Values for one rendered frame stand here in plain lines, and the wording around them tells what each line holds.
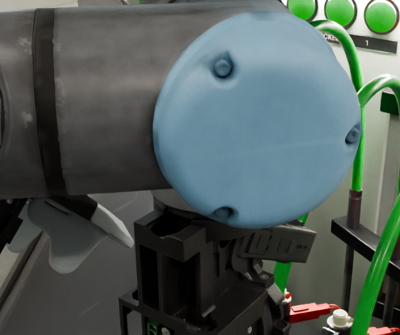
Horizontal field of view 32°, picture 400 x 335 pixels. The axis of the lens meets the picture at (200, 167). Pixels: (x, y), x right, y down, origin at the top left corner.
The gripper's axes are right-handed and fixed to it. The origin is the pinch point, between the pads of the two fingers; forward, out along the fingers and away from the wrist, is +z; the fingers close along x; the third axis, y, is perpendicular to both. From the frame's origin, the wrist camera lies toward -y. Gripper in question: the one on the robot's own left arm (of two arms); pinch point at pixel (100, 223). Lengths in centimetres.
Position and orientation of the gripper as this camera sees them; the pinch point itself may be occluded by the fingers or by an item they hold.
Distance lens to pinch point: 60.7
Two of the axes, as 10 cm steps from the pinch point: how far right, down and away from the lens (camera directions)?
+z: 6.3, 5.0, 6.0
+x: 6.4, 1.0, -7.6
